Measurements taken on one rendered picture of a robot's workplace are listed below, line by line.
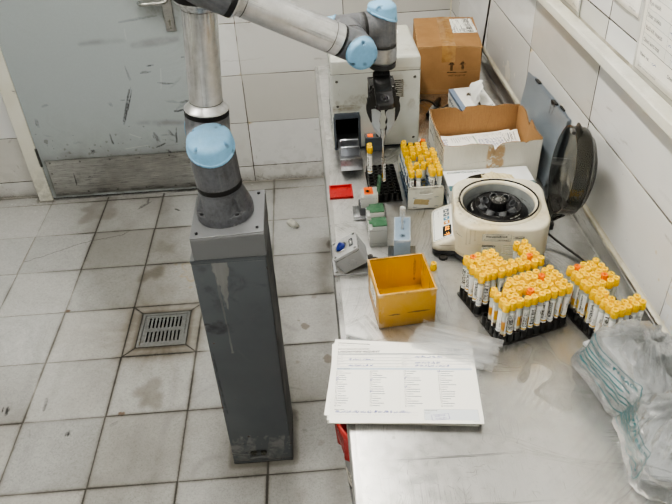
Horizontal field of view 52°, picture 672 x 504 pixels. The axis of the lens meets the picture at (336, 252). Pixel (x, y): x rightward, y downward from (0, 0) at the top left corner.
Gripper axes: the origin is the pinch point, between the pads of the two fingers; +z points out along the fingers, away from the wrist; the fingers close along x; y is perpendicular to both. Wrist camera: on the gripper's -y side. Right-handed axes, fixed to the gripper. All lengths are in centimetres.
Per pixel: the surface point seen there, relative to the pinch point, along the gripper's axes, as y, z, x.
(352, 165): 7.8, 14.2, 8.3
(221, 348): -28, 51, 50
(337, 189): 0.5, 17.7, 13.4
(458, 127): 19.4, 9.9, -26.0
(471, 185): -21.1, 5.9, -20.7
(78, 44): 151, 22, 126
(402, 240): -40.3, 7.8, 0.2
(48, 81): 151, 39, 145
